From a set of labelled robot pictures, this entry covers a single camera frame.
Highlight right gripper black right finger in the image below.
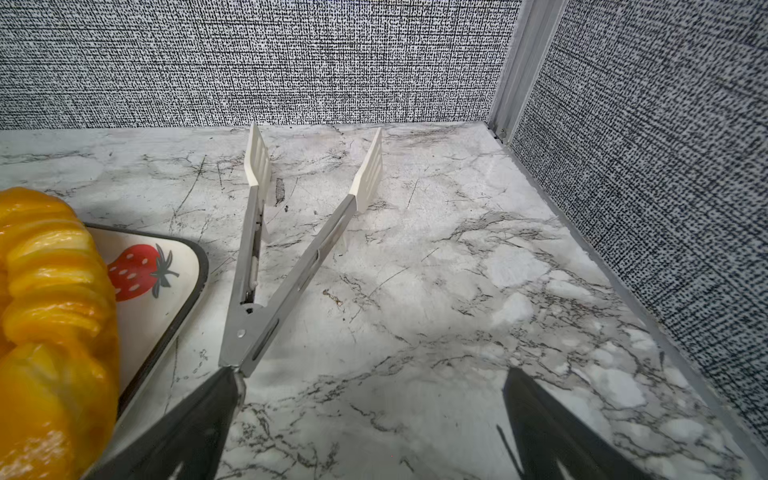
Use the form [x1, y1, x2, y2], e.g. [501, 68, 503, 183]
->
[503, 367, 649, 479]

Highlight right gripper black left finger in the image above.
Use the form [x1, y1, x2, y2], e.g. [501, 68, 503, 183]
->
[86, 367, 245, 479]

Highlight steel tongs white tips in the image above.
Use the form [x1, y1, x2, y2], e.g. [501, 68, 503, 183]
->
[218, 122, 385, 378]

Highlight long twisted fake bread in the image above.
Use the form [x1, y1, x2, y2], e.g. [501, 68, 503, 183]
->
[1, 187, 120, 479]

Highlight strawberry print serving tray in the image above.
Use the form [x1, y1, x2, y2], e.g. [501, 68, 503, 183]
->
[83, 223, 210, 416]

